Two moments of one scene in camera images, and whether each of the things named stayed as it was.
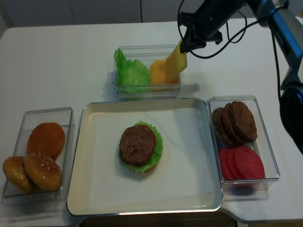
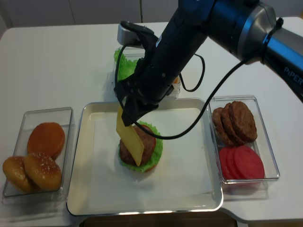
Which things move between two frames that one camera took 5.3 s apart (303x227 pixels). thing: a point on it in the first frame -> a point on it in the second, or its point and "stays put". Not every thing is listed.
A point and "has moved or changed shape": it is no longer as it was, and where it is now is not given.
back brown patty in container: x=223 y=138 stays put
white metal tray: x=185 y=179 stays put
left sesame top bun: x=14 y=170 stays put
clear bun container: x=40 y=170 stays put
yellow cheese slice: x=176 y=62 has moved or changed shape
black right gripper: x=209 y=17 -> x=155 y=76
